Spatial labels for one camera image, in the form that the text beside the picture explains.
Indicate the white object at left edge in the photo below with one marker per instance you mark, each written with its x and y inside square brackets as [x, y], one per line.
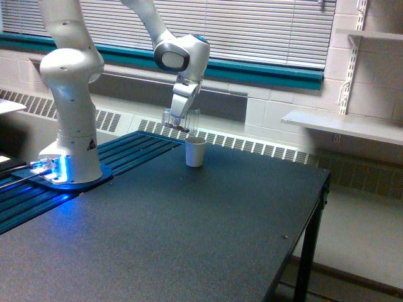
[10, 106]

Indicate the white wall shelf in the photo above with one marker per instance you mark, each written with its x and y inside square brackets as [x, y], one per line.
[355, 126]
[371, 34]

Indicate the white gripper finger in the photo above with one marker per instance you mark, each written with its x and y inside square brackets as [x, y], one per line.
[176, 121]

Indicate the black table leg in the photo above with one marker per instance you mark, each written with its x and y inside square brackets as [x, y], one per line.
[309, 245]

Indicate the teal window sill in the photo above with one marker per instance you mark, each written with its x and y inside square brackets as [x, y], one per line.
[224, 69]

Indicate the blue slotted aluminium rail panel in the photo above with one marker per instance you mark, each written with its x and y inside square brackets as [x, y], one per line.
[40, 186]

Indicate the white window blinds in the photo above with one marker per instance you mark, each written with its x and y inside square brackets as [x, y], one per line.
[287, 33]

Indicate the white lower wall shelf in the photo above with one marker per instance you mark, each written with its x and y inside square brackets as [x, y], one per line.
[355, 126]

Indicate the clear plastic cup with nuts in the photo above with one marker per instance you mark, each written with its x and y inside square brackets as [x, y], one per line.
[189, 122]

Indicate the white paper cup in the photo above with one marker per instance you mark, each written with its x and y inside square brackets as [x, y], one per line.
[194, 151]

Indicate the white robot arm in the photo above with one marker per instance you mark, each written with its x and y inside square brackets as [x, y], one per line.
[75, 63]

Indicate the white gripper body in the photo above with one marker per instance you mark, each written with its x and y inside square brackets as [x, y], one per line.
[183, 97]

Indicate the white shelf bracket rail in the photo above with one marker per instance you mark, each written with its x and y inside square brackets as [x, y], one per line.
[355, 41]

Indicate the white upper wall shelf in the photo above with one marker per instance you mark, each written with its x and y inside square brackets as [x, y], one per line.
[371, 34]

